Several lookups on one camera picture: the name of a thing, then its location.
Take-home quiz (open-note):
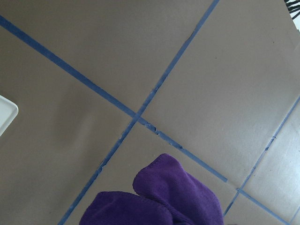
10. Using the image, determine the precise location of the purple towel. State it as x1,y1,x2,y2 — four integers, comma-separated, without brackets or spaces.
79,154,224,225

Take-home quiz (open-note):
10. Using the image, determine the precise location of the white towel rack base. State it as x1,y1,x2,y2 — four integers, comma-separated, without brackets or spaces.
0,96,19,136

